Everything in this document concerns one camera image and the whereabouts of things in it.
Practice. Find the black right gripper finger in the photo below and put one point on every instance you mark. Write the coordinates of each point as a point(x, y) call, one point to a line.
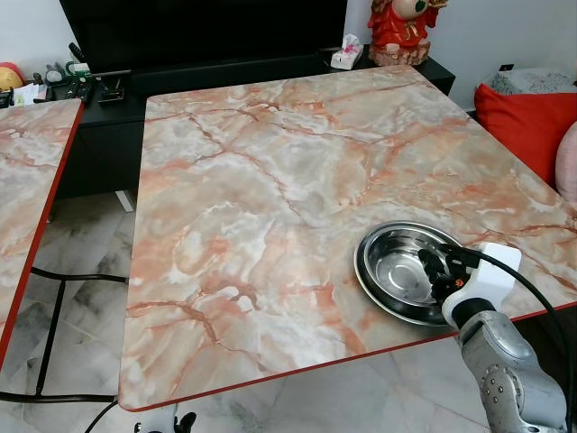
point(442, 287)
point(431, 260)

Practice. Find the stainless steel bowl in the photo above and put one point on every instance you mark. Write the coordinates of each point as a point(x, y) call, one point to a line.
point(392, 262)

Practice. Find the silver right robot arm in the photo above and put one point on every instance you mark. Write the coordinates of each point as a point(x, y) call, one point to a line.
point(509, 370)

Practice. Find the pink cushion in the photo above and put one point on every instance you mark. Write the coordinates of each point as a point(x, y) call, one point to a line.
point(569, 162)

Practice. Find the red cushion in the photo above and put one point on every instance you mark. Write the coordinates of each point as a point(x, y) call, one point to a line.
point(523, 126)

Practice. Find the grey speckled seat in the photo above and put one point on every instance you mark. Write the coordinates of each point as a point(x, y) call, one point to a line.
point(536, 81)

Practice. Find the white tissue pack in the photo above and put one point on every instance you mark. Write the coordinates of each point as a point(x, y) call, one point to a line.
point(347, 56)

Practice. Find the red ceramic figurine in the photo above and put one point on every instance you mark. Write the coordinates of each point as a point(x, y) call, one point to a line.
point(401, 32)

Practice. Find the black white robot foot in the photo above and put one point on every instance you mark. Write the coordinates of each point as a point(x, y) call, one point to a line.
point(180, 422)

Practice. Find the black television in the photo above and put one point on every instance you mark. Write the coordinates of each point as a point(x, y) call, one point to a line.
point(198, 27)

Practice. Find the black desk tray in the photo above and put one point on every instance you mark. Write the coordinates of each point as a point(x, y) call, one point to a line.
point(113, 87)

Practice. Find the white paper cards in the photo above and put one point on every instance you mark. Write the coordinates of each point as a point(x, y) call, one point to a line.
point(27, 94)

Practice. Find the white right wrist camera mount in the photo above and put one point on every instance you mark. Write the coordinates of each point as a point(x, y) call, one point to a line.
point(491, 287)

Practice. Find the black metal table frame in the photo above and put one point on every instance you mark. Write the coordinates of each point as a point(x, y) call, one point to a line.
point(52, 329)

